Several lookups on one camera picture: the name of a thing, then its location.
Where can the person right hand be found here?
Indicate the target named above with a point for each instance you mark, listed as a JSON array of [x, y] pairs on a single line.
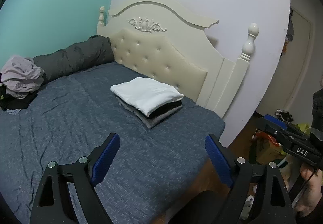
[[311, 195]]

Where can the white long sleeve shirt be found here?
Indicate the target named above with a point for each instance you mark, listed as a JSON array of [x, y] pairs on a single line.
[[146, 94]]

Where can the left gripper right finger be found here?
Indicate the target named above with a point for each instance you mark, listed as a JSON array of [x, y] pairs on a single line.
[[271, 204]]

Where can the grey lilac garment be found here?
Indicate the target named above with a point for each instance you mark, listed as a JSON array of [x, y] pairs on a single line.
[[21, 76]]

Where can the blue bed sheet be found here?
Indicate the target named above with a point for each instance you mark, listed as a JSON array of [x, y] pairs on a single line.
[[72, 115]]

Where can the cream closet door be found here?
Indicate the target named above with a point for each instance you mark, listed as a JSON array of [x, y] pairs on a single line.
[[289, 69]]

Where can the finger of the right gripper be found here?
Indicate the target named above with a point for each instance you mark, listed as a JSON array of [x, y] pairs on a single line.
[[274, 122], [277, 133]]

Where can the dark grey rolled duvet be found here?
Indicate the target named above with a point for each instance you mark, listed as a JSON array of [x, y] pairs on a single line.
[[77, 57]]

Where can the cream tufted headboard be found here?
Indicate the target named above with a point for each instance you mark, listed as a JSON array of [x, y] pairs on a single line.
[[165, 41]]

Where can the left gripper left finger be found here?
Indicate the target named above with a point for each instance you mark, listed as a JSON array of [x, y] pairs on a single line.
[[53, 203]]

